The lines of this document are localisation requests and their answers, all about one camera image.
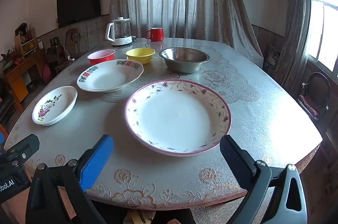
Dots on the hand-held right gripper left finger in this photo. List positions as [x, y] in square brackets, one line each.
[95, 164]

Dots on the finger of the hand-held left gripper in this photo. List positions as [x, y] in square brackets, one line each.
[22, 148]

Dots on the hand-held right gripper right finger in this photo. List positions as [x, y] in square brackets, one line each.
[233, 159]

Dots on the small white flower plate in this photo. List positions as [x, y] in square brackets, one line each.
[54, 108]

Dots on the large floral-rim plate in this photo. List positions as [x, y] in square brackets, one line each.
[174, 118]

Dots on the deep plate with red print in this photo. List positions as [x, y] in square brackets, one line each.
[105, 78]

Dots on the stainless steel bowl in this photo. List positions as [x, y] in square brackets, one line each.
[184, 63]

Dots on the red bowl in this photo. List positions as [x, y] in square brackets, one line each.
[101, 56]

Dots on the yellow bowl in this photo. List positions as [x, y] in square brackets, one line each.
[140, 56]

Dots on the floral lace tablecloth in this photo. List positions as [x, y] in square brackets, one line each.
[264, 113]

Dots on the wooden cabinet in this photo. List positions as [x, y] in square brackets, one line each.
[18, 76]

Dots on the pink chair cushion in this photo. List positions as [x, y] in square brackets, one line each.
[310, 106]

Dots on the white power strip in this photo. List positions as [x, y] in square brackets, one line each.
[70, 57]

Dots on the wooden shelf with knick-knacks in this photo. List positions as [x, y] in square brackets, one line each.
[26, 42]

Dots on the dark round-back chair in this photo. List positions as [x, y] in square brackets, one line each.
[318, 86]

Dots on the wooden chair back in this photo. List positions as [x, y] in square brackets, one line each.
[74, 42]

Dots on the white glass electric kettle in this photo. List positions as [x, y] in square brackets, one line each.
[120, 34]

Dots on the red mug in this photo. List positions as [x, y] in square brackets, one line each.
[156, 34]

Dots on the grey side curtain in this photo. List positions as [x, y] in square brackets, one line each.
[294, 28]

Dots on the window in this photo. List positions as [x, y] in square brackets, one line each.
[324, 34]

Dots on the black wall television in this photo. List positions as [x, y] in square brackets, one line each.
[79, 3]

